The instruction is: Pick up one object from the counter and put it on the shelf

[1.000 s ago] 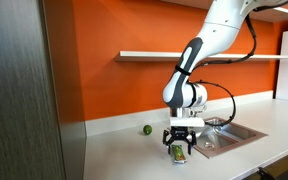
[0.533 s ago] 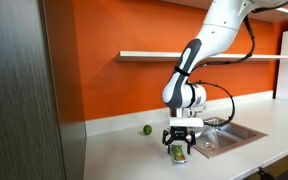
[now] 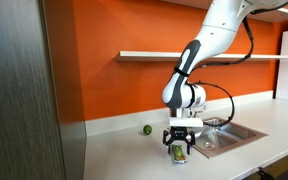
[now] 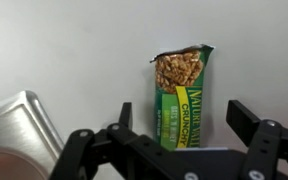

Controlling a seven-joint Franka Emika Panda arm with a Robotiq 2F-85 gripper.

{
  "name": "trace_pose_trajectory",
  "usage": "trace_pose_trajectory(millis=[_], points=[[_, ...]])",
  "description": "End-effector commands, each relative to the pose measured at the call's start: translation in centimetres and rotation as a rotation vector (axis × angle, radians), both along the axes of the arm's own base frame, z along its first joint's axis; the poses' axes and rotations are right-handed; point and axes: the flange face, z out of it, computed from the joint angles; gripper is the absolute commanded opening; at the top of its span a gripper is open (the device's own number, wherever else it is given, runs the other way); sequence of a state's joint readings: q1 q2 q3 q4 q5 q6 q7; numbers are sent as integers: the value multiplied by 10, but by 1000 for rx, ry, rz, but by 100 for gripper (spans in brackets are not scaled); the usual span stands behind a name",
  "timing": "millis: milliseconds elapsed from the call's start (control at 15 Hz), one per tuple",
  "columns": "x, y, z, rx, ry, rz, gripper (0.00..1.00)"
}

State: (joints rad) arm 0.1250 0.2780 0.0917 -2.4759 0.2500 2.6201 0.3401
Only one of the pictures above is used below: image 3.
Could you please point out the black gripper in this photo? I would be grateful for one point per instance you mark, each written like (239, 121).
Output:
(179, 136)

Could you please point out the green granola bar packet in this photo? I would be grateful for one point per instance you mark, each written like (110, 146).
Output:
(178, 154)

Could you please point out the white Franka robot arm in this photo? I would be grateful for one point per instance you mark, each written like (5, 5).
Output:
(214, 33)

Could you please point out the white counter backsplash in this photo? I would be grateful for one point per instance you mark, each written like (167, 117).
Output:
(124, 121)

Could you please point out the green lime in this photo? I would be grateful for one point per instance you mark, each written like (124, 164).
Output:
(147, 129)

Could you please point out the stainless steel sink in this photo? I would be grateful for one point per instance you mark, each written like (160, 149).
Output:
(230, 136)

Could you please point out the dark wood cabinet panel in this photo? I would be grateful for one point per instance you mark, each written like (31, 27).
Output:
(17, 100)

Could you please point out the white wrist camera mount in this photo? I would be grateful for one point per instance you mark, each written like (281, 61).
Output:
(185, 122)

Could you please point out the white wall shelf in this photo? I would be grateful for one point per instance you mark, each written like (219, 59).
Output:
(144, 56)

